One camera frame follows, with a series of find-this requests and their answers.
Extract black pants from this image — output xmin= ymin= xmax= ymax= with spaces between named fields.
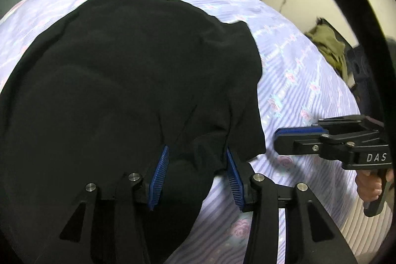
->
xmin=1 ymin=0 xmax=266 ymax=263

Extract olive green clothing pile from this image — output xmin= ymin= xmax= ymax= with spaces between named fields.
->
xmin=305 ymin=17 xmax=348 ymax=83

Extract right hand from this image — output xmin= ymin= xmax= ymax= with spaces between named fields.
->
xmin=355 ymin=169 xmax=395 ymax=208

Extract purple floral bed sheet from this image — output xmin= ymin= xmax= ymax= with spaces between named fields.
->
xmin=0 ymin=0 xmax=392 ymax=264

